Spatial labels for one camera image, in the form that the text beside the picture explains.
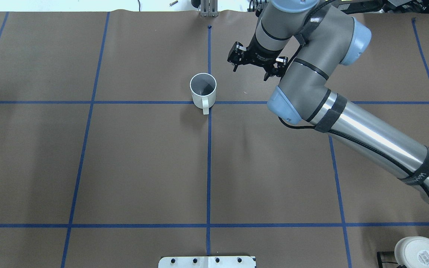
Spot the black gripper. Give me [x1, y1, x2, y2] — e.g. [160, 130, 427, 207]
[228, 36, 288, 81]

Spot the white ceramic mug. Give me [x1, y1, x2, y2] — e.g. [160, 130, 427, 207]
[189, 73, 217, 115]

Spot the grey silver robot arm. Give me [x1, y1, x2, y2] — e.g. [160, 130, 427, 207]
[228, 0, 429, 204]

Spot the white round container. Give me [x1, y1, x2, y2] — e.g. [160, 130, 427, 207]
[394, 236, 429, 268]

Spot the white metal bracket plate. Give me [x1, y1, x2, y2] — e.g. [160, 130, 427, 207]
[158, 256, 257, 268]

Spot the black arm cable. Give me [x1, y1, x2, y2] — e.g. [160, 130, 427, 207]
[279, 117, 429, 227]

